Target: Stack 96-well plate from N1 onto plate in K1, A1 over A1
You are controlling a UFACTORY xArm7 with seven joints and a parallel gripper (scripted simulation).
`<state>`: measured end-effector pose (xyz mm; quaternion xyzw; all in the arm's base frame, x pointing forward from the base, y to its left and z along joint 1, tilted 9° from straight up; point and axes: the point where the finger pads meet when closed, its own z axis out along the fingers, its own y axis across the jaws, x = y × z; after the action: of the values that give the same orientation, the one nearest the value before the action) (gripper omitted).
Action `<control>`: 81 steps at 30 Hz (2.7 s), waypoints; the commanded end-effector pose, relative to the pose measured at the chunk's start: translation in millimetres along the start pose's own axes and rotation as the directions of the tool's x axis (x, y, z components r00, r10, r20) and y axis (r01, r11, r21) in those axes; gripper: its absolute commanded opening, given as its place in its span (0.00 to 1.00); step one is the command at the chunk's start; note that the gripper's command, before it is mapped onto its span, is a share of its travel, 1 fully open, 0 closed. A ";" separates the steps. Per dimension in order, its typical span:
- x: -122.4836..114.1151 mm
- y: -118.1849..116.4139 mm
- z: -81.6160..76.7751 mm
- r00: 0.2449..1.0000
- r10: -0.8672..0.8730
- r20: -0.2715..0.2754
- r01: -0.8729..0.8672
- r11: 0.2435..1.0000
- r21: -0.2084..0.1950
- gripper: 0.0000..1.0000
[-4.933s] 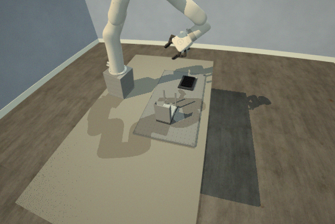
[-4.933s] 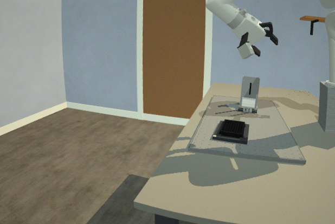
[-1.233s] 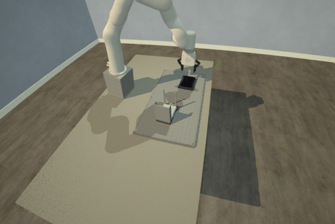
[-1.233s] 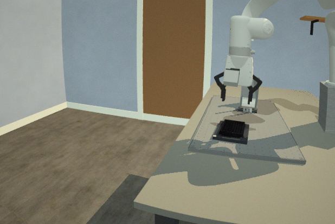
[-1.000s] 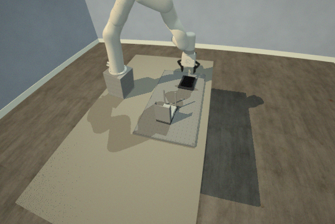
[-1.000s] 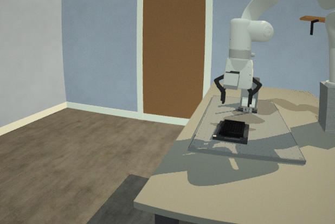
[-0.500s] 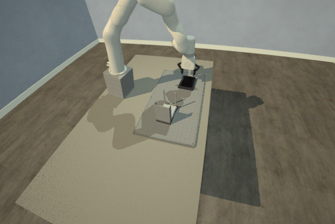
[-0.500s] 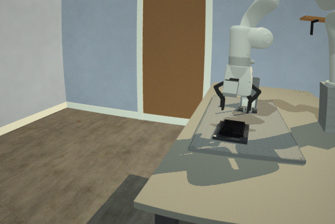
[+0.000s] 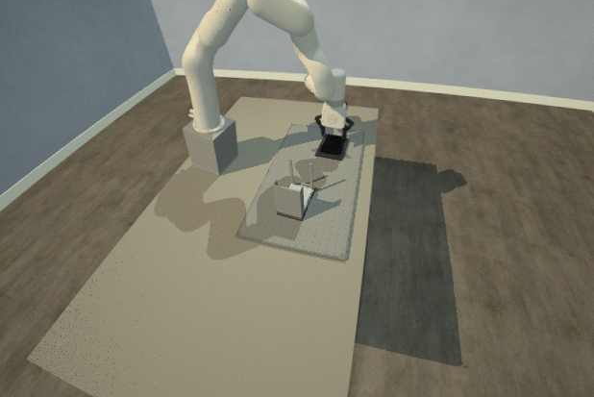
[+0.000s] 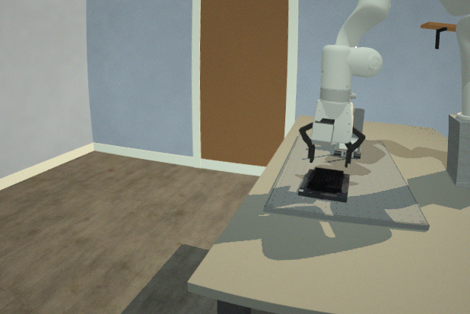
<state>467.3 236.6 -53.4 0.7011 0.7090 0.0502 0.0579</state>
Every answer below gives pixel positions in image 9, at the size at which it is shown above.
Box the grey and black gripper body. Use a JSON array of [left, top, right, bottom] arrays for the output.
[[321, 103, 347, 129]]

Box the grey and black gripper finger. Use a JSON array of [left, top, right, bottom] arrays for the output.
[[314, 114, 325, 136], [342, 117, 354, 139]]

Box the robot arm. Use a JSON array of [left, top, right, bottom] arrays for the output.
[[182, 0, 348, 134]]

